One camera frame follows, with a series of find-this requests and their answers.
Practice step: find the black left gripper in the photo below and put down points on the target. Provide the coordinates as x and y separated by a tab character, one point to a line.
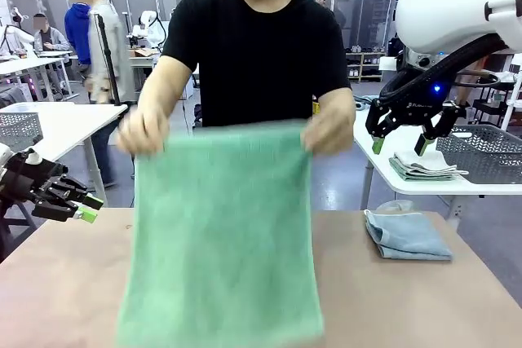
32	181

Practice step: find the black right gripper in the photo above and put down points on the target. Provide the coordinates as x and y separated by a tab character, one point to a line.
416	109

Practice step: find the stack of towels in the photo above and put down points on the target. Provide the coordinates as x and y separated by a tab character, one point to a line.
420	162

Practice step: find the grey plastic lattice basket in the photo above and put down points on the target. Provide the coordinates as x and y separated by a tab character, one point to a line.
20	128
477	156

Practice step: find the grey-blue terry towel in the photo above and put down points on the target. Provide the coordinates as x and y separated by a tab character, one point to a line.
408	238

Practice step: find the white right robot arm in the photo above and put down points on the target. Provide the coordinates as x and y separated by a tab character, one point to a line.
440	10

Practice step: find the person's left forearm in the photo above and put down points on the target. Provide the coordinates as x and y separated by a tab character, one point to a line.
338	101

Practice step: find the person's right forearm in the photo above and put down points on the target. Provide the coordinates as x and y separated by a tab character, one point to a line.
157	91

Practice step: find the small white robot arm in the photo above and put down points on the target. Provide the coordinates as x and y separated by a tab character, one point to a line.
18	34
149	28

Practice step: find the person's left hand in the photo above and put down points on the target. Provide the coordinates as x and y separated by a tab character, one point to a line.
330	132

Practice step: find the person's right hand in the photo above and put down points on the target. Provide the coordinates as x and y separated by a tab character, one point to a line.
142	132

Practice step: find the low shoe shelf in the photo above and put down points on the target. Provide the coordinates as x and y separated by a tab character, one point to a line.
367	67

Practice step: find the black luggage stack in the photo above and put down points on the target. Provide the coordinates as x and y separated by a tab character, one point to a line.
393	48

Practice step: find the crumpled white plastic bag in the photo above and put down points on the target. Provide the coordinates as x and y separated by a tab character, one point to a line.
393	205

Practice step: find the long white work desk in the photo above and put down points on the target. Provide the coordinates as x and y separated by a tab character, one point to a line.
24	63

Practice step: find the black tripod pole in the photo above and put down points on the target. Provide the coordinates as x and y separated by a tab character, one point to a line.
106	54

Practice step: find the seated person in grey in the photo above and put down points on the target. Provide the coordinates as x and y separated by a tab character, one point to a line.
51	40

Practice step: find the brown cardboard box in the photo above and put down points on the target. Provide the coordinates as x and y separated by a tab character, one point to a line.
142	53

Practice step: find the person in beige jacket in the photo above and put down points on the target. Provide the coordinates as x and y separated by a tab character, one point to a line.
104	38

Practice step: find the person in blue hoodie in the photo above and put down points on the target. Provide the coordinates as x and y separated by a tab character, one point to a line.
77	34

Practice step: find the person in black T-shirt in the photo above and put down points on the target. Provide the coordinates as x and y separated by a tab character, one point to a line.
253	58

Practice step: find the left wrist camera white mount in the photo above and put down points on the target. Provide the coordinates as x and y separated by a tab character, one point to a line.
32	157

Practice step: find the white tube frame rack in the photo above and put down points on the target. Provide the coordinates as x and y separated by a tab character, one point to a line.
516	63

